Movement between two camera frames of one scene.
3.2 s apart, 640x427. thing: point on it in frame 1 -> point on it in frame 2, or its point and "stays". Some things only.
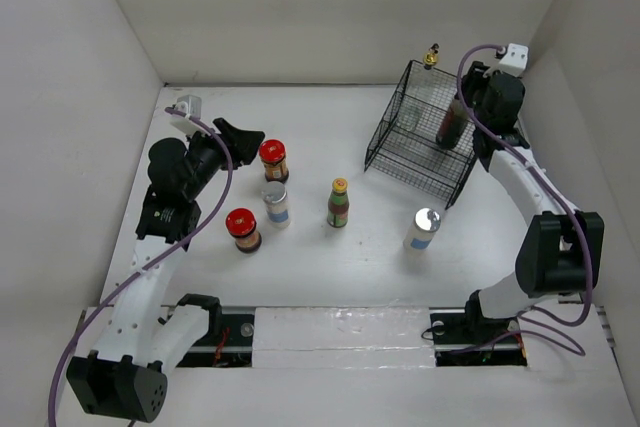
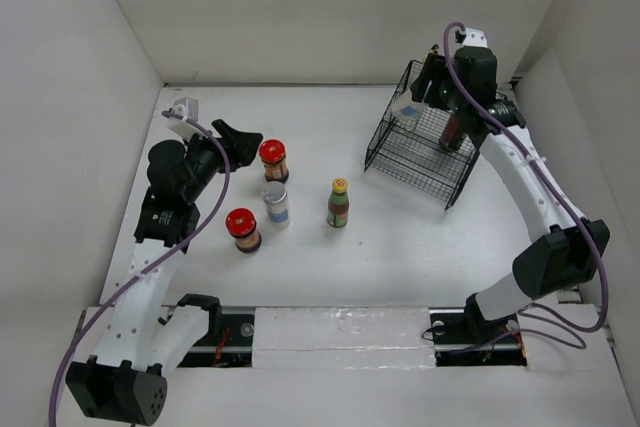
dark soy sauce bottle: [453, 126] stays
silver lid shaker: [419, 236] -> [405, 109]
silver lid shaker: [275, 198] stays
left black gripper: [244, 142] stays
